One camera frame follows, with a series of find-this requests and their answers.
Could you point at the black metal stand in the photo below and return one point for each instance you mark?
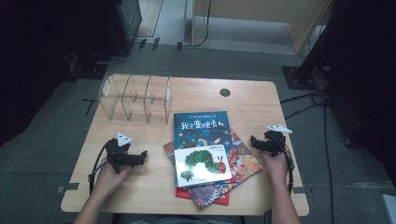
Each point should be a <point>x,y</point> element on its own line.
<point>303,77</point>

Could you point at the person's right hand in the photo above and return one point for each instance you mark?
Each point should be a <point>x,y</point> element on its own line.
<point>276,168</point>

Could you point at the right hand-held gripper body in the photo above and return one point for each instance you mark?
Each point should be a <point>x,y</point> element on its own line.
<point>275,143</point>

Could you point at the dark blue picture book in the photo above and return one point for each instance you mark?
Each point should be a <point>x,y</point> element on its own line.
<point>199,124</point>

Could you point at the black angled tape mark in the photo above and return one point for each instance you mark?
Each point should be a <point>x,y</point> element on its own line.
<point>89,105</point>

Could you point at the clear acrylic book rack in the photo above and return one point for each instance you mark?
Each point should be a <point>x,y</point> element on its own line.
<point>137,105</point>

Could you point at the red picture book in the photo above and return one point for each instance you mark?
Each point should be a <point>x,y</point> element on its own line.
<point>182,193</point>

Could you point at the light wooden furniture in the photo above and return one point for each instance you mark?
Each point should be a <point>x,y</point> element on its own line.
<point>249,7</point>

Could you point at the black cabinet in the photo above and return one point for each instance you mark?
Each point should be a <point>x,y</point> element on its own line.
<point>124,25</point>

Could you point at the person's left hand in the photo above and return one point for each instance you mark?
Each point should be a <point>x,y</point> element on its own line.
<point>109,182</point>

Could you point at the colourful monster picture book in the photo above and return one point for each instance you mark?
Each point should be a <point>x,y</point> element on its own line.
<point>246,161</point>

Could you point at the dark curtain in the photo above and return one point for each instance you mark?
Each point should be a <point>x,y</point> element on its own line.
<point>31,62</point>
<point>367,77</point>

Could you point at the black round table grommet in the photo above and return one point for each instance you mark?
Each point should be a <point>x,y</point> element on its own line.
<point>224,92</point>

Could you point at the white object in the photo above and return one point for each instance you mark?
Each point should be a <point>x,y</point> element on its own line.
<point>389,208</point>

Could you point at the black tape strip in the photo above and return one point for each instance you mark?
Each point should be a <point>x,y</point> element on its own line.
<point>142,43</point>
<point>179,46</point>

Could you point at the grey tape piece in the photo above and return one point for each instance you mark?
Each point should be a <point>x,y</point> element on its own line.
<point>302,190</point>
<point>68,187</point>

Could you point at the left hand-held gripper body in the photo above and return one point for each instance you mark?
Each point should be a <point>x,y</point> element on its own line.
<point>120,155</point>

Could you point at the white caterpillar board book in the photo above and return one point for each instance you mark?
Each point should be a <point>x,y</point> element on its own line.
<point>202,165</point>

